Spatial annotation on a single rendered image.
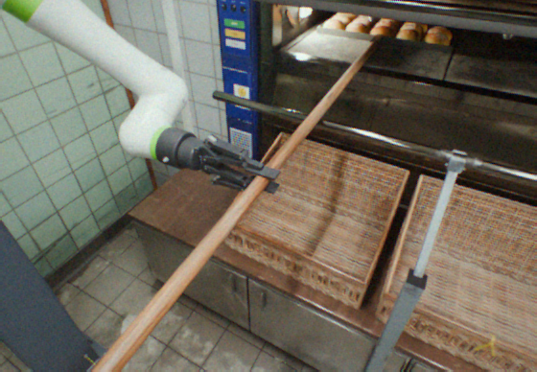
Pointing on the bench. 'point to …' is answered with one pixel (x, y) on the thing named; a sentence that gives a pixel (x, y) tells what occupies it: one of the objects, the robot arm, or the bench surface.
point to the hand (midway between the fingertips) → (263, 177)
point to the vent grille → (241, 139)
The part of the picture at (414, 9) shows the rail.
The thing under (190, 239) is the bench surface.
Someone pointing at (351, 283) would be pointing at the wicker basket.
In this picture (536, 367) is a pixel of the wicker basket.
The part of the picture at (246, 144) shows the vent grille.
